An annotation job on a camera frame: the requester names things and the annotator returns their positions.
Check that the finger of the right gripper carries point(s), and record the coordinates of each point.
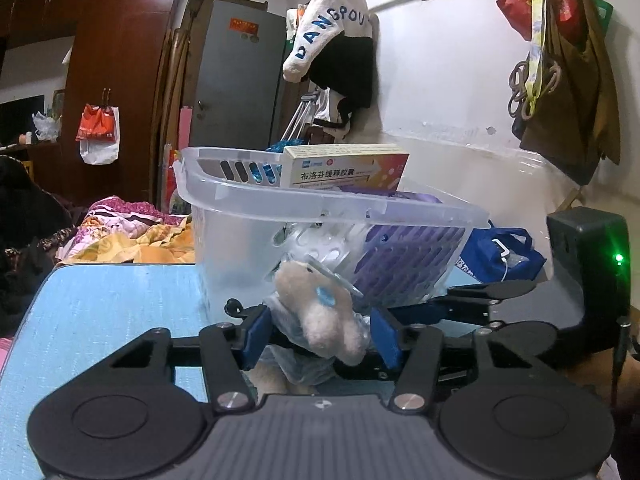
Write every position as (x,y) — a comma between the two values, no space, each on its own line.
(468,304)

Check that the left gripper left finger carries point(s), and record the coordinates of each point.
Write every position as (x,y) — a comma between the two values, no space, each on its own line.
(229,351)

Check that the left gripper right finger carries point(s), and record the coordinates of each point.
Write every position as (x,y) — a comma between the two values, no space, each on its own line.
(413,351)

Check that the clear plastic basket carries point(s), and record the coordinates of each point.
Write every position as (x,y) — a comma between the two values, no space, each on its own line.
(244,224)

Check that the beige plush toy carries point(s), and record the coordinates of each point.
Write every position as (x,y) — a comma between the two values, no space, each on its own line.
(313,310)

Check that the ibuprofen medicine box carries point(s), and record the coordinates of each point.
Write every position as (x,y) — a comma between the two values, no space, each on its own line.
(365,166)

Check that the blue shopping bag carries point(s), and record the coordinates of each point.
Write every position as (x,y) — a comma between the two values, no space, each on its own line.
(500,254)

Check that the purple packet in basket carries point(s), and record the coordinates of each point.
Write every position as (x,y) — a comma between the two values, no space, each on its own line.
(398,256)

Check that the brown hanging tote bag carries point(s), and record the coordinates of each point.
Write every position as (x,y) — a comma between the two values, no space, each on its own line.
(564,99)

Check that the yellow patterned blanket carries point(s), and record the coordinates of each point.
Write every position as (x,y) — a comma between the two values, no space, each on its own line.
(158,244)

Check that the blue plastic garbage bag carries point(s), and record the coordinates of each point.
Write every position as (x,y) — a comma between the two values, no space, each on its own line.
(282,144)

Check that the black clothes pile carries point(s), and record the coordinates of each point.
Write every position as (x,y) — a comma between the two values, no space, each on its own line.
(29,217)

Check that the orange white hanging bag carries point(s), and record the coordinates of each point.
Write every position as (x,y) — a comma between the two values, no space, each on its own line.
(98,135)

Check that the red hanging plastic bag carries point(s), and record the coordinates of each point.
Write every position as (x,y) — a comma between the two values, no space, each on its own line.
(515,2)

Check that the grey metal door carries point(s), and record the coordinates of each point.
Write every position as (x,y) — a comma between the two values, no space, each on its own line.
(238,82)

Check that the white and black hanging jacket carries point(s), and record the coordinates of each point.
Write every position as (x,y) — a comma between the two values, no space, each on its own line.
(334,49)

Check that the black television screen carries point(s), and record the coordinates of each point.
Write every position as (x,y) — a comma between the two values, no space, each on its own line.
(16,117)

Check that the dark red wooden wardrobe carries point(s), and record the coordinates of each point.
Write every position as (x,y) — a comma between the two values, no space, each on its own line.
(120,49)

